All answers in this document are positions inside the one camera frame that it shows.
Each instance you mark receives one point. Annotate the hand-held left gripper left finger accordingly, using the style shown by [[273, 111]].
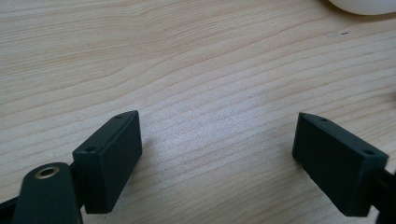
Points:
[[107, 165]]

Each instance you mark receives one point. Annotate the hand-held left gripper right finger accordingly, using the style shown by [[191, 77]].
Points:
[[337, 168]]

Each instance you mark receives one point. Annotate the white round bowl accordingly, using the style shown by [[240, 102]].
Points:
[[362, 6]]

